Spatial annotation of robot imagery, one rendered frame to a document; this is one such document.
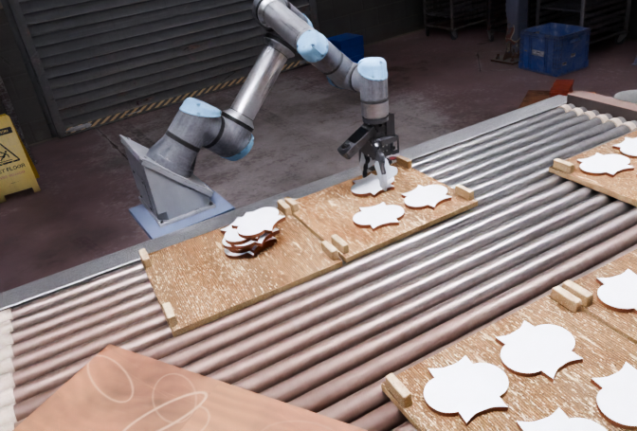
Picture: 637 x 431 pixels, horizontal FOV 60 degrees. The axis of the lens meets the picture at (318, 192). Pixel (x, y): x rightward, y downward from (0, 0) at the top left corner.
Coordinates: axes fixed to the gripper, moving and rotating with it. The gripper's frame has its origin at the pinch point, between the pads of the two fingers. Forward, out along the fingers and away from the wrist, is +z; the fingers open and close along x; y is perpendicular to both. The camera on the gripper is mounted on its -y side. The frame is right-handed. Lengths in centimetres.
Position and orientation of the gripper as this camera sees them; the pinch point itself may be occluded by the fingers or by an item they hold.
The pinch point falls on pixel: (373, 183)
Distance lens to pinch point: 160.8
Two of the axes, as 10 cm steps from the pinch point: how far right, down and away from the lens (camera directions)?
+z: 1.0, 8.9, 4.4
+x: -4.8, -3.5, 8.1
